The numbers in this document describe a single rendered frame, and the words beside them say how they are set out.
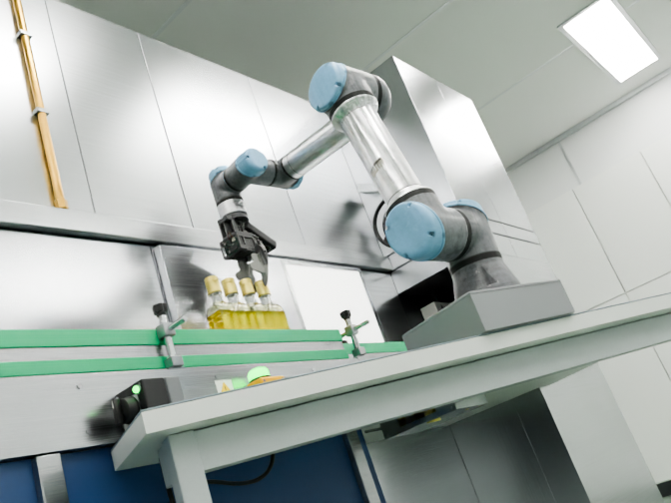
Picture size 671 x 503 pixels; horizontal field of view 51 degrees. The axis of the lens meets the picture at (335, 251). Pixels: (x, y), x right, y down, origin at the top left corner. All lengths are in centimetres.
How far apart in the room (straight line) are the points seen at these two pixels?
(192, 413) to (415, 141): 193
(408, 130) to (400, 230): 143
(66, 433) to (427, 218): 75
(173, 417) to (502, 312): 66
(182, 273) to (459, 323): 81
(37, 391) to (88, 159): 90
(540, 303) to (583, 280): 389
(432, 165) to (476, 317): 145
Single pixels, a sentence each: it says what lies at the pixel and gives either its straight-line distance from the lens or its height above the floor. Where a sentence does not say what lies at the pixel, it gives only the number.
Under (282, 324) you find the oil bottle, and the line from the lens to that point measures 183.
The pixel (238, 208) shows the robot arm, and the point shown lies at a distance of 192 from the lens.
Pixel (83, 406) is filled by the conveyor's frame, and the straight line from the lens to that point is 123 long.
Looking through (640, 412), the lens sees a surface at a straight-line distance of 526.
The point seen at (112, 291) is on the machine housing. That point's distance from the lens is 177.
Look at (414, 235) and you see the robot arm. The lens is 140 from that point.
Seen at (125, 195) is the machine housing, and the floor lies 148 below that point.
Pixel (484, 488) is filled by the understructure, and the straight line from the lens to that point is 263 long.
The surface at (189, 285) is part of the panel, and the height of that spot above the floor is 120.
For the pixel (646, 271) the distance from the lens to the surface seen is 523.
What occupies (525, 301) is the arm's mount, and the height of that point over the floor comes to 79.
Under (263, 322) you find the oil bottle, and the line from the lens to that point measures 178.
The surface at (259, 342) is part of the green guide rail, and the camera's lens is 157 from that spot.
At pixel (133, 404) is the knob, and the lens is 120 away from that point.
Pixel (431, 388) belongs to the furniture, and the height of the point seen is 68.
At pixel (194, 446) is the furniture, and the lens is 108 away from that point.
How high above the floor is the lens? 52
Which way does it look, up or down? 20 degrees up
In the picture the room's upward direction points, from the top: 20 degrees counter-clockwise
